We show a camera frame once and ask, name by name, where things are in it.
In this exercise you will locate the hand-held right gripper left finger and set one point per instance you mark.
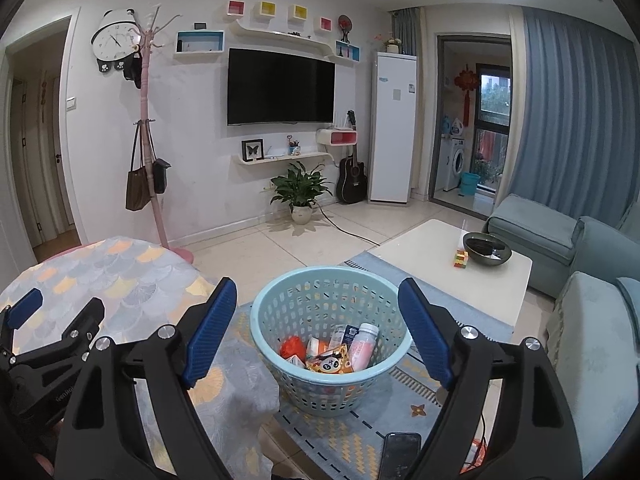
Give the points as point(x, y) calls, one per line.
point(210, 330)

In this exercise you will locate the wall-mounted television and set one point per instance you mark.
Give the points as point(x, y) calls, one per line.
point(280, 87)

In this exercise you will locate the red knot ornament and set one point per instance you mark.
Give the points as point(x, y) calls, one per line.
point(466, 82)

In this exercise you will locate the detergent bottles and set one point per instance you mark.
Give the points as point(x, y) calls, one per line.
point(455, 127)

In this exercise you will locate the brown tote bag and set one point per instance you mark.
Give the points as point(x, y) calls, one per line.
point(137, 190)

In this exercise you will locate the colourful puzzle cube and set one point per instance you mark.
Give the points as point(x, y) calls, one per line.
point(461, 258)

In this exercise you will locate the white standing air conditioner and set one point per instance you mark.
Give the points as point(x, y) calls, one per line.
point(392, 135)

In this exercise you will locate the black hat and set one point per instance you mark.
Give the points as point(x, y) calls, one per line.
point(132, 70)

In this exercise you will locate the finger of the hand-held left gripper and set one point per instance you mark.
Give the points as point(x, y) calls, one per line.
point(80, 325)
point(25, 307)

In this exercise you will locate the pink coat rack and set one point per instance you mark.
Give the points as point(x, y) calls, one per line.
point(150, 160)

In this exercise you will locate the pink wall cube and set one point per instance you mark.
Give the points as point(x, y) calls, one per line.
point(326, 24)
point(235, 7)

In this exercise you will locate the pencil cup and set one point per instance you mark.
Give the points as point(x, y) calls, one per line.
point(293, 149)

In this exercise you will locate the dark bowl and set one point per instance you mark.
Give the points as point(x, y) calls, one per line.
point(487, 250)

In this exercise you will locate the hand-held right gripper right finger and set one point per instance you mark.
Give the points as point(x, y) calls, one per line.
point(425, 330)

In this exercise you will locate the round fan ornament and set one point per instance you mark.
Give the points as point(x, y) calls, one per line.
point(345, 22)

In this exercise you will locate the yellow wall cube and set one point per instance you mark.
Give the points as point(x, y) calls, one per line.
point(268, 9)
point(297, 13)

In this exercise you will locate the long curved wall shelf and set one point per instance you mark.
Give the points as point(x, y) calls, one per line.
point(280, 35)

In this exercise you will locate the blue-grey sofa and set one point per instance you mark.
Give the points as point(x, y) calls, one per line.
point(590, 320)

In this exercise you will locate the white coffee table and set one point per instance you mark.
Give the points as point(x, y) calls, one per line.
point(430, 250)

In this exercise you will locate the red and white wall box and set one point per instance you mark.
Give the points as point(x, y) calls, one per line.
point(337, 137)

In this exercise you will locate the panda snack packet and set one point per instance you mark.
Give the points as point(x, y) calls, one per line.
point(327, 364)

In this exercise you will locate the small black bag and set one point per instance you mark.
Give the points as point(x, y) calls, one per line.
point(161, 175)

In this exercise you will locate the blue bucket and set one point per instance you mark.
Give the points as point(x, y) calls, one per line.
point(470, 185)

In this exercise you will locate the potted green plant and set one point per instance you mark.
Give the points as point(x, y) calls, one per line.
point(300, 185)

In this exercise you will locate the framed butterfly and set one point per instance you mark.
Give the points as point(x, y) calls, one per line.
point(252, 150)

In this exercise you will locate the scale-patterned tablecloth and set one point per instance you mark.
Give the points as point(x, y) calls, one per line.
point(125, 270)

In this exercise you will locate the white washing machine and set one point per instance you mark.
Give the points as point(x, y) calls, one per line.
point(455, 165)

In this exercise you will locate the curved white wall shelf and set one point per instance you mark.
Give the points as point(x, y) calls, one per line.
point(280, 158)

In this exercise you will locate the wall light switch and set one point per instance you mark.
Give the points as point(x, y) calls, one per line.
point(72, 104)

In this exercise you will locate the small blue wall box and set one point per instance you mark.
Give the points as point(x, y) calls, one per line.
point(354, 51)

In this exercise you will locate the pink drink bottle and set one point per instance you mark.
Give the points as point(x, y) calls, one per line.
point(362, 352)

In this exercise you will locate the black smartphone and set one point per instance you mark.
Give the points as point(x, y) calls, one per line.
point(400, 457)

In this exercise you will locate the narrow blue curtain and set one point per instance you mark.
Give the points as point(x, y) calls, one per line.
point(407, 30)

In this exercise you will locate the white and blue carton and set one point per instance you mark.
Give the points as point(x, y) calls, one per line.
point(345, 334)

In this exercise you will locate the orange and white box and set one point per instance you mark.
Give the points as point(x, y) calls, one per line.
point(316, 347)

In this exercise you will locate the light blue plastic basket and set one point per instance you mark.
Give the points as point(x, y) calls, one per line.
point(325, 395)

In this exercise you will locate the flower pot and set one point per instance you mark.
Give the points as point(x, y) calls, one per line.
point(393, 46)

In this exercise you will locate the orange plastic bag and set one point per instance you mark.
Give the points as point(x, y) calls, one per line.
point(290, 347)

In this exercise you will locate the large blue wall box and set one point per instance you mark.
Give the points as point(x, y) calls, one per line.
point(200, 35)

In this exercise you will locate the black guitar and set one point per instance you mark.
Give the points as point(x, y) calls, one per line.
point(352, 182)

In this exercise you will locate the panda wall clock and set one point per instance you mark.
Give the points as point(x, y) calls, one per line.
point(117, 40)

